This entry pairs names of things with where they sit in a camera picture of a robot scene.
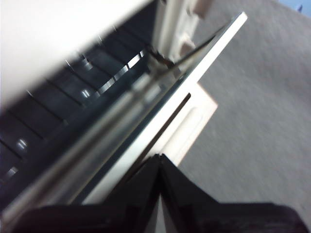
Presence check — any metal wire oven rack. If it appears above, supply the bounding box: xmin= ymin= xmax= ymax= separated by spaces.
xmin=0 ymin=43 xmax=153 ymax=183

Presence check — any beige oven knob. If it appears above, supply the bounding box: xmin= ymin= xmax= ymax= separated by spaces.
xmin=179 ymin=33 xmax=196 ymax=53
xmin=193 ymin=0 xmax=216 ymax=18

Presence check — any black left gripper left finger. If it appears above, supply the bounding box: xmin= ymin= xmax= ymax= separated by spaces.
xmin=12 ymin=154 xmax=160 ymax=233

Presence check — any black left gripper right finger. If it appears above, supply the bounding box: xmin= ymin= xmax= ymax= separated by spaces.
xmin=159 ymin=154 xmax=307 ymax=233

